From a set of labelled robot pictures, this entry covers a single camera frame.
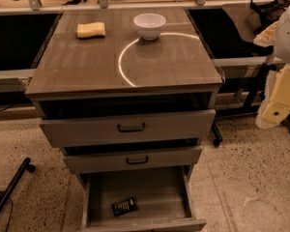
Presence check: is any bottom grey drawer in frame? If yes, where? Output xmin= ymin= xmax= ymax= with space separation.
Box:
xmin=81 ymin=166 xmax=206 ymax=232

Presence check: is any grey drawer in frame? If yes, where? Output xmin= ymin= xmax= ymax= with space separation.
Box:
xmin=81 ymin=166 xmax=206 ymax=232
xmin=41 ymin=109 xmax=216 ymax=147
xmin=64 ymin=146 xmax=202 ymax=174

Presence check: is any yellow sponge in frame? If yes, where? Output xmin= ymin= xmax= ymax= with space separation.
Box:
xmin=76 ymin=22 xmax=105 ymax=39

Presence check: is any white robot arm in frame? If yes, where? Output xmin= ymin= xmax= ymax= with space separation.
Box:
xmin=253 ymin=6 xmax=290 ymax=129

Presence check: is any middle grey drawer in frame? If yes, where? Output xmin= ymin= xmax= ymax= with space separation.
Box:
xmin=64 ymin=146 xmax=202 ymax=174

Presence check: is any grey drawer cabinet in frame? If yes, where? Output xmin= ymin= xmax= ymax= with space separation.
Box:
xmin=24 ymin=6 xmax=224 ymax=232

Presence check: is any black drawer handle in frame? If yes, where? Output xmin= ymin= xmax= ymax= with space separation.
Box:
xmin=126 ymin=156 xmax=149 ymax=165
xmin=117 ymin=123 xmax=146 ymax=133

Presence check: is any black middle drawer handle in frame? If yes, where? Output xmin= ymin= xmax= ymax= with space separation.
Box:
xmin=126 ymin=156 xmax=149 ymax=165

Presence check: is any white bowl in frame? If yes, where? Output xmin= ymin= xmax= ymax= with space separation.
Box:
xmin=133 ymin=13 xmax=166 ymax=41

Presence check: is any black VR headset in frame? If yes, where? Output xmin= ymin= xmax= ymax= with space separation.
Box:
xmin=249 ymin=0 xmax=290 ymax=33

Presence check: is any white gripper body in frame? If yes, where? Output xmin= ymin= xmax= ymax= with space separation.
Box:
xmin=255 ymin=64 xmax=290 ymax=129

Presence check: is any top grey drawer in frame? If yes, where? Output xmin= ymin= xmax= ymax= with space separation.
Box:
xmin=41 ymin=109 xmax=216 ymax=147

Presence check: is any black stand with side table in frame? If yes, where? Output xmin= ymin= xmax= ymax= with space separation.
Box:
xmin=212 ymin=2 xmax=290 ymax=148

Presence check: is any black wheeled leg left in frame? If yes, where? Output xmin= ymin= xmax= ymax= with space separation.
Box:
xmin=0 ymin=158 xmax=36 ymax=213

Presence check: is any black top drawer handle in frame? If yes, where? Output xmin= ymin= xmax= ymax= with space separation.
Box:
xmin=117 ymin=123 xmax=146 ymax=133

